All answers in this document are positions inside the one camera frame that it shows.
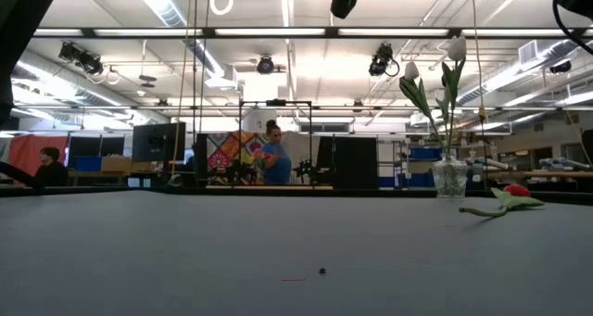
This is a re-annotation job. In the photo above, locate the background flower bouquet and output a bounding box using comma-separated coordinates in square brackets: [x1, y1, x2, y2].
[252, 148, 274, 170]

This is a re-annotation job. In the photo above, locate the white artificial tulip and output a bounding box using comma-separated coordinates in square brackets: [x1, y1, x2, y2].
[435, 35, 468, 162]
[398, 60, 448, 162]

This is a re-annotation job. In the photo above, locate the black monitor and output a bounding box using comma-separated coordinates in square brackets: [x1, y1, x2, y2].
[132, 121, 187, 163]

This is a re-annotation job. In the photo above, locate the blue crate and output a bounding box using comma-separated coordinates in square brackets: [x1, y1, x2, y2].
[410, 147, 444, 161]

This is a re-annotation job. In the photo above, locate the standing person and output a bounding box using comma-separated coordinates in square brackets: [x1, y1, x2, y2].
[259, 119, 293, 186]

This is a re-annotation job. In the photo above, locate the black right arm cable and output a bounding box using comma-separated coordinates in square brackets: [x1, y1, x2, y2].
[551, 7, 593, 56]

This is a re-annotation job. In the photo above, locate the seated person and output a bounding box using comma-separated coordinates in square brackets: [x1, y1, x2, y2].
[34, 146, 70, 187]

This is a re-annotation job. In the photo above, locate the orange-red curtain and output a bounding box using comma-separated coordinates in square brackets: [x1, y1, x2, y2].
[6, 134, 69, 185]

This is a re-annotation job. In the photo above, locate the black hanging cable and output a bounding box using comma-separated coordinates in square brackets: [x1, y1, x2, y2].
[193, 0, 198, 187]

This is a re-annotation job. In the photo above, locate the colourful patchwork quilt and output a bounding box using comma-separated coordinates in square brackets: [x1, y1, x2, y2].
[206, 131, 270, 185]

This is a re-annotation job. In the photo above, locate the black metal frame stand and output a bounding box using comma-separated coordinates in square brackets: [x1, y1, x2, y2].
[238, 99, 313, 187]

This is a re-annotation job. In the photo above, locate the cardboard box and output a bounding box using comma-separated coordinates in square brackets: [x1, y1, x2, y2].
[100, 156, 133, 173]

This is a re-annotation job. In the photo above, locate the black ceiling spotlight pair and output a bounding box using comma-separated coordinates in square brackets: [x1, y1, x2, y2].
[57, 41, 106, 76]

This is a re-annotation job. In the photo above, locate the clear cut-glass vase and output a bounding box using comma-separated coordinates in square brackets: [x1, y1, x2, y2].
[430, 154, 469, 199]

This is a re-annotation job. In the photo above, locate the hanging cord with yellow connector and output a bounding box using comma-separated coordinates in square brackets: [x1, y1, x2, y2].
[467, 0, 488, 181]

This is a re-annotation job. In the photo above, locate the yellow hanging rope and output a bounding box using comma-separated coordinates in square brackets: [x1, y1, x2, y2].
[170, 0, 194, 178]

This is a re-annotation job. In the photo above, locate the red artificial tulip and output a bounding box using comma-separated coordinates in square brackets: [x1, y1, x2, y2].
[459, 183, 546, 219]

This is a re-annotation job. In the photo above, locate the black cabinet panel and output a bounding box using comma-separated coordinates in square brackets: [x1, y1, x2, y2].
[319, 135, 379, 190]

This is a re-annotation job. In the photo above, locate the black overhead light bar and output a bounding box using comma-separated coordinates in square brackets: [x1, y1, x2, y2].
[32, 26, 593, 40]

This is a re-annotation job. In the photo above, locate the white hanging cable loop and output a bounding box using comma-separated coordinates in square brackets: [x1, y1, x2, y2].
[208, 0, 234, 17]

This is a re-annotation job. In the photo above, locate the blue storage bin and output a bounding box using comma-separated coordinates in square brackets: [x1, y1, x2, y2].
[73, 156, 102, 172]

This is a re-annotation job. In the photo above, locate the wooden workbench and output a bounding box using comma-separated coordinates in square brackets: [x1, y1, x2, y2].
[484, 170, 593, 181]

